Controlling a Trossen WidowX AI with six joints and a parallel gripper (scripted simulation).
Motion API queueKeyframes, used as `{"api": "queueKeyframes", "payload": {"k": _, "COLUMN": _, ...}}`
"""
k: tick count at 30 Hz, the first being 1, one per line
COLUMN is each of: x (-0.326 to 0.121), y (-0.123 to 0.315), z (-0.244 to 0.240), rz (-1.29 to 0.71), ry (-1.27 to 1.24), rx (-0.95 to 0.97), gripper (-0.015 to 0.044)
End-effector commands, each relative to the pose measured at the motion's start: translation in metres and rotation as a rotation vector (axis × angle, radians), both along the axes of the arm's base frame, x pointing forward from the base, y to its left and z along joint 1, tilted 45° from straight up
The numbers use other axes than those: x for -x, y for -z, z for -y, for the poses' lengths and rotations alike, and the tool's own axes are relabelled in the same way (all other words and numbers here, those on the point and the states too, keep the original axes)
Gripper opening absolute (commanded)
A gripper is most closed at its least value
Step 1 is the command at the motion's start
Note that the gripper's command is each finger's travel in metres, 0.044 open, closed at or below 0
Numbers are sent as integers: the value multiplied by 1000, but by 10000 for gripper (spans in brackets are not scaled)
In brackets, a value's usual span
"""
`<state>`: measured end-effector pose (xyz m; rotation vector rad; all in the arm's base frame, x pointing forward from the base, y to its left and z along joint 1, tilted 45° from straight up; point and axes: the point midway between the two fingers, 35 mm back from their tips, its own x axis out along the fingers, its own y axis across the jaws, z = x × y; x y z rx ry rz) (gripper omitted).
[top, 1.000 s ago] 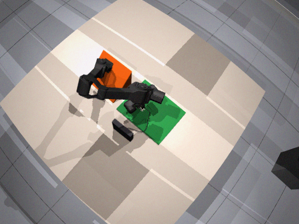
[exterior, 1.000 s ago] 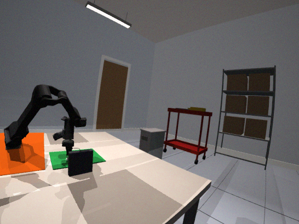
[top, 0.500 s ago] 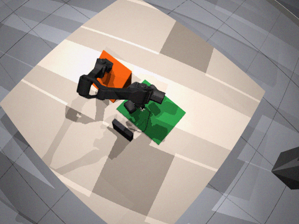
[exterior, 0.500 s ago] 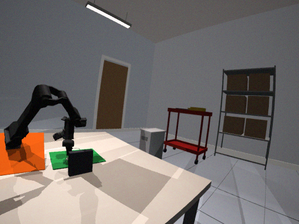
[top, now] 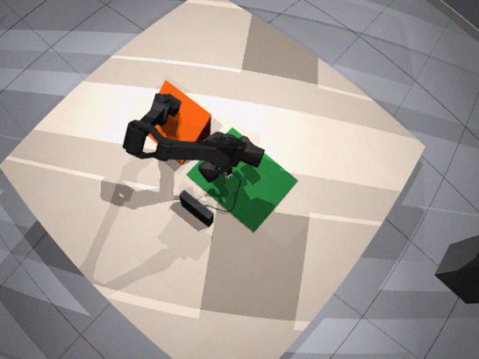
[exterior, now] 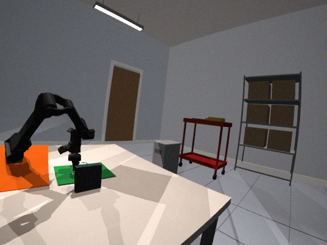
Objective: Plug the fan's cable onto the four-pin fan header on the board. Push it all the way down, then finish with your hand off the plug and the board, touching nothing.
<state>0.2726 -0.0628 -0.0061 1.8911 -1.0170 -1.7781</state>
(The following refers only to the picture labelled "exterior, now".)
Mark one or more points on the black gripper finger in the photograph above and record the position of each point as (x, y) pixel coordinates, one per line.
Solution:
(74, 163)

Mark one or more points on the black square panel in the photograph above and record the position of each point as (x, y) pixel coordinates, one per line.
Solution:
(87, 177)

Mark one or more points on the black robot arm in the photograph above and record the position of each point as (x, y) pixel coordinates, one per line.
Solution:
(45, 107)

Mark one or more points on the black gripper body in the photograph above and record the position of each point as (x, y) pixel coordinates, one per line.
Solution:
(75, 150)

